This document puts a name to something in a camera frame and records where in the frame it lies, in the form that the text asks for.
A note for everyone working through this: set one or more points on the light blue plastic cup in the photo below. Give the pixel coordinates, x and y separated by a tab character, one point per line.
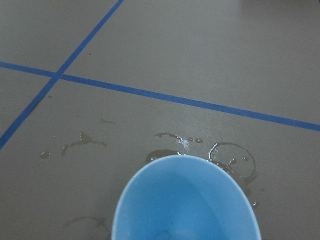
183	197

